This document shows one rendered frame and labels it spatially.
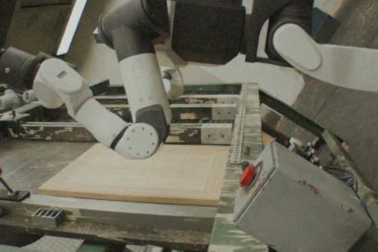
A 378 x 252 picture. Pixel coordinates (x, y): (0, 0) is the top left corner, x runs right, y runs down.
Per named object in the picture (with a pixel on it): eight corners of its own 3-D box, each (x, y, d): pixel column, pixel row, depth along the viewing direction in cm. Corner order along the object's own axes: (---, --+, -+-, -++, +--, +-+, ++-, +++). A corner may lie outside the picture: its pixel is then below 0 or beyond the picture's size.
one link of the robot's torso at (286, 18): (308, 17, 98) (268, 13, 100) (316, 16, 85) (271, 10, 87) (301, 61, 102) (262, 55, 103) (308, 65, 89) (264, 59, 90)
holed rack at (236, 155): (239, 164, 106) (239, 163, 106) (230, 164, 107) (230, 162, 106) (248, 82, 263) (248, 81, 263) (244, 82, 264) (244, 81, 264)
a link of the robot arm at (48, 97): (13, 98, 79) (57, 115, 81) (11, 71, 71) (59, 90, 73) (33, 66, 86) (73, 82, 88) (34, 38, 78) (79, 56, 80)
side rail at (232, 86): (242, 98, 259) (241, 84, 257) (107, 98, 279) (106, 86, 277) (242, 96, 267) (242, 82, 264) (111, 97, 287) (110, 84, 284)
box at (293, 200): (378, 226, 46) (275, 164, 47) (328, 281, 50) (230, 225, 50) (356, 189, 58) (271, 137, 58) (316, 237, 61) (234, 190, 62)
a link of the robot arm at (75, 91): (32, 90, 79) (74, 125, 79) (33, 67, 72) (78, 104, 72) (52, 76, 83) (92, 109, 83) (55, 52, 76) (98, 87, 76)
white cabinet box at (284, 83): (305, 84, 476) (181, 11, 481) (282, 117, 499) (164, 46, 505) (302, 75, 531) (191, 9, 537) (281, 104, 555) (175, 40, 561)
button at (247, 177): (262, 176, 52) (250, 169, 52) (248, 196, 53) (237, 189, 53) (262, 166, 55) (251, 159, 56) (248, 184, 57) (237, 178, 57)
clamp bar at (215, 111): (235, 120, 174) (235, 73, 168) (33, 119, 196) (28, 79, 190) (236, 115, 184) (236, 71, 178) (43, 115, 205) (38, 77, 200)
